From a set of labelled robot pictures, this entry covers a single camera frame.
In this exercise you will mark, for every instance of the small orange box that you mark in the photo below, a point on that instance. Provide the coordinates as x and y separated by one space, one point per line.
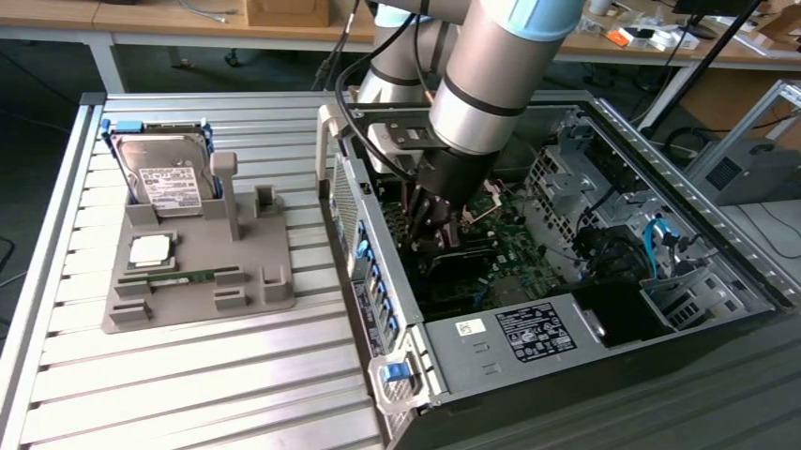
620 37

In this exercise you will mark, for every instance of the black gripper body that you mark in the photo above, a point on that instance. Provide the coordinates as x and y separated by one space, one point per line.
454 175

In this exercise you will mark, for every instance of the white flat box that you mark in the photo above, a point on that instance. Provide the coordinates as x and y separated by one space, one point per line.
673 41

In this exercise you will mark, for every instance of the gray computer tower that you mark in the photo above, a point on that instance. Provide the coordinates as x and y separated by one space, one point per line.
751 173

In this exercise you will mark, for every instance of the hard disk in blue caddy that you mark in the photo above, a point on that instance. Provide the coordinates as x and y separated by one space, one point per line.
163 164

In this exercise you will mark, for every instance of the black graphics card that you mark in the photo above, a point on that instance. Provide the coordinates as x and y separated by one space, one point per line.
457 262

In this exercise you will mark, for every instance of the gray disk bay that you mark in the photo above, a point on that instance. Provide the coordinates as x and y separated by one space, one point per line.
707 290

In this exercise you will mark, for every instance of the black monitor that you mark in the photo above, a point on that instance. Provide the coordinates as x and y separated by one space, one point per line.
713 4

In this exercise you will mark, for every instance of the green RAM stick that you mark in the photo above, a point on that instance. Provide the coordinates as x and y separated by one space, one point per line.
186 276

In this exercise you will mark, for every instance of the aluminium profile frame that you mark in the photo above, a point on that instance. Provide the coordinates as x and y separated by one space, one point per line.
769 103

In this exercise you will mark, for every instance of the gray power supply unit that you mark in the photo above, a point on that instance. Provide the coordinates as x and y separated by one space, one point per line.
476 356

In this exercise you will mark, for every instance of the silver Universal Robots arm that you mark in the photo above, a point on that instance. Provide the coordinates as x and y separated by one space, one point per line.
488 70

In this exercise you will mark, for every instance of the silver chipset heatsink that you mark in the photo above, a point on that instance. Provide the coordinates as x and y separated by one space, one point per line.
516 290

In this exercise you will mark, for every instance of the brown cardboard box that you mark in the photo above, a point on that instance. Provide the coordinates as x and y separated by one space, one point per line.
285 11

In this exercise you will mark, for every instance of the gray parts rack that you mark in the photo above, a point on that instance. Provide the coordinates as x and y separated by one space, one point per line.
203 248

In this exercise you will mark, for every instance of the black plastic shroud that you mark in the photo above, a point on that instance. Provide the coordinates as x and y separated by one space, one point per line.
620 314

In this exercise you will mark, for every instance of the wooden desk white frame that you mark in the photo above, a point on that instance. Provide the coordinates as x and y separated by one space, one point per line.
739 58
50 14

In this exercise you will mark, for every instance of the black slanted pole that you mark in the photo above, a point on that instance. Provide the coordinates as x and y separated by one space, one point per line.
701 70

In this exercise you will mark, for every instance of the white mug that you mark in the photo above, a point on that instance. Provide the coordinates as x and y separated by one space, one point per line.
601 5

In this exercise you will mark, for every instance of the green motherboard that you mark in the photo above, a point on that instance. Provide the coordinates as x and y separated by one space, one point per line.
526 248

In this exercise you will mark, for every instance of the metal socket cover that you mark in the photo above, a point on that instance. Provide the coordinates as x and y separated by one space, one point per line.
492 194

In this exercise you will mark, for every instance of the open black PC case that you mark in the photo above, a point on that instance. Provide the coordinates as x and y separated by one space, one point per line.
626 375

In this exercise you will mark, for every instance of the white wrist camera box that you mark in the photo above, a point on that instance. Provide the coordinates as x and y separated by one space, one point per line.
382 140

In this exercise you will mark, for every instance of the silver CPU chip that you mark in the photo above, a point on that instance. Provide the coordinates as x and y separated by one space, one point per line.
150 250

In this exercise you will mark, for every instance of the blue case latch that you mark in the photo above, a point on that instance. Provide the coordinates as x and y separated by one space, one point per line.
394 372

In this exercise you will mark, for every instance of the metal drive cage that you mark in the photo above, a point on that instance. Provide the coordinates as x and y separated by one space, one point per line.
576 197

